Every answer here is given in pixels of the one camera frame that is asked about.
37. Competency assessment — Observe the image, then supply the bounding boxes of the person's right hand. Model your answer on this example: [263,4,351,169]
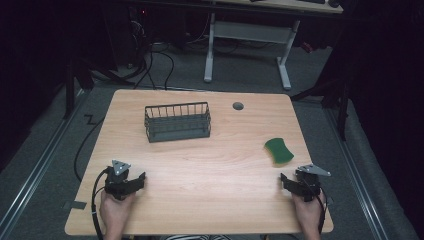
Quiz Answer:
[291,190,327,237]

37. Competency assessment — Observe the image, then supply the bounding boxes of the black metal stand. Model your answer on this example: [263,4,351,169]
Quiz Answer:
[62,54,96,120]
[289,49,353,142]

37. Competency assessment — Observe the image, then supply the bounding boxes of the person's left hand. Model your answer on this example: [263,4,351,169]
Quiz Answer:
[99,190,137,236]

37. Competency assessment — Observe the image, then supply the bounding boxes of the person's striped clothing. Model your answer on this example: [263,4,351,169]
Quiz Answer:
[159,234,234,240]

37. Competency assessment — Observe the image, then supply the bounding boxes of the bundle of black cables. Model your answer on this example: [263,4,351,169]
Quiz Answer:
[131,19,176,91]

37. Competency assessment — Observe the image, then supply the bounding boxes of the white-legged wooden desk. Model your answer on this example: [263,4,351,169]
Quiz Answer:
[203,0,344,91]

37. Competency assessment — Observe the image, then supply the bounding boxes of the green sponge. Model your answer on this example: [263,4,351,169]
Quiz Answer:
[264,137,295,165]

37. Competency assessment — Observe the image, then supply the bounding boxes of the black computer tower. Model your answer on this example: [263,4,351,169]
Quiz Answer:
[128,5,153,68]

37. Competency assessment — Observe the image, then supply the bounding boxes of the dark grey wire basket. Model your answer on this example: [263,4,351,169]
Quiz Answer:
[143,101,212,144]

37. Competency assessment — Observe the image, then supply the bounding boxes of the grey tape strip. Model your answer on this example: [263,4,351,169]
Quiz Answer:
[62,200,88,211]

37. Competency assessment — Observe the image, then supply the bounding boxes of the metal floor rail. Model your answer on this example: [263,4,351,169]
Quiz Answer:
[323,107,390,240]
[0,89,88,232]

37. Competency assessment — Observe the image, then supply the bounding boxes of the black floor cable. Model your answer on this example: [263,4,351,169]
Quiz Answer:
[73,114,106,183]

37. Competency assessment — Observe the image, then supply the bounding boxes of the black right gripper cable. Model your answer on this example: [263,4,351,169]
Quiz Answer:
[303,179,328,235]

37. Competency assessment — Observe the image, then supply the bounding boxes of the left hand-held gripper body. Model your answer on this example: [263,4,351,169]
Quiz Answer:
[104,159,135,201]

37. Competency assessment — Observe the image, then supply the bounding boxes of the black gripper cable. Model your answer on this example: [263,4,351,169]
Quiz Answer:
[303,179,328,235]
[90,167,111,240]

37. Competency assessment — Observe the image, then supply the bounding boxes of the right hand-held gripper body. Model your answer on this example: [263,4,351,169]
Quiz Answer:
[294,163,332,203]

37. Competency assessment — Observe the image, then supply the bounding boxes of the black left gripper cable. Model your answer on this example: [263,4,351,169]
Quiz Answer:
[90,167,111,240]

